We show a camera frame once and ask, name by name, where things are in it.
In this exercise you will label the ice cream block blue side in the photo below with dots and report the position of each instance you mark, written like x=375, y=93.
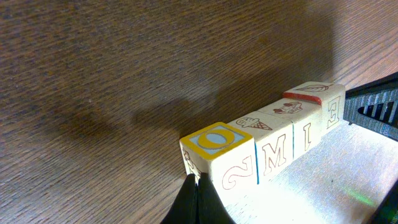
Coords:
x=273, y=138

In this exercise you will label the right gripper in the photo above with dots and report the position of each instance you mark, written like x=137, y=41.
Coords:
x=386, y=213

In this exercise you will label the leaf block red side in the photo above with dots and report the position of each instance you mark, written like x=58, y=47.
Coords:
x=330, y=96

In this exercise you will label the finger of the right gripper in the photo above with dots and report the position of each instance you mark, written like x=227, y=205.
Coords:
x=374, y=106

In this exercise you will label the plain wooden block blue side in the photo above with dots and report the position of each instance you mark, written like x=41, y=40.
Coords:
x=306, y=120

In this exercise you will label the green sided number block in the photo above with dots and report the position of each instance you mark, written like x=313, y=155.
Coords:
x=226, y=154

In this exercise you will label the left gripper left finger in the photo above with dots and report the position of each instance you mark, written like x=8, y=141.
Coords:
x=184, y=207

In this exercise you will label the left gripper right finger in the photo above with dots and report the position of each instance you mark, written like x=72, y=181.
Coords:
x=210, y=209

